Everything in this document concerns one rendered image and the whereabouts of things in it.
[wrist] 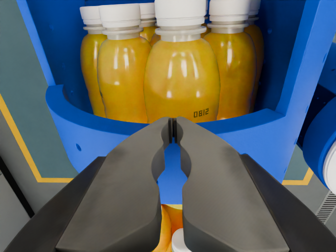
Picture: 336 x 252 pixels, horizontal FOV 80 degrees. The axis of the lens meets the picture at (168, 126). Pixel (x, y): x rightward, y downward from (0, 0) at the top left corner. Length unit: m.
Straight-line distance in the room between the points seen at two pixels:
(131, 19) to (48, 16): 0.10
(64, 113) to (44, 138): 1.79
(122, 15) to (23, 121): 1.79
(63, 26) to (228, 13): 0.19
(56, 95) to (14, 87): 1.62
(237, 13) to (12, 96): 1.77
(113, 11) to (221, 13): 0.10
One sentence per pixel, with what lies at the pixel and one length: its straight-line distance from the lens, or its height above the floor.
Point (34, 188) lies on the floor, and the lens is 2.49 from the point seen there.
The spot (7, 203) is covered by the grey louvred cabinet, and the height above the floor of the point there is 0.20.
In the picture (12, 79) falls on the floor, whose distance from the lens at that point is 1.81.
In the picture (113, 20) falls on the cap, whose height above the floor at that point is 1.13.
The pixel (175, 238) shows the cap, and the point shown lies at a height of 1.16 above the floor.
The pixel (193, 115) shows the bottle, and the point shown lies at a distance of 0.17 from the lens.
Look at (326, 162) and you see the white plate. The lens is 0.50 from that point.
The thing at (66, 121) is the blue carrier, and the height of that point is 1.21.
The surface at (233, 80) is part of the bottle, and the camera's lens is 0.22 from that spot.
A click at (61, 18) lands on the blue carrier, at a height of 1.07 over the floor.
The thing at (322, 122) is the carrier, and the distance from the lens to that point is 0.50.
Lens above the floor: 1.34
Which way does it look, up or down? 58 degrees down
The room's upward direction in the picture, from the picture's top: 176 degrees counter-clockwise
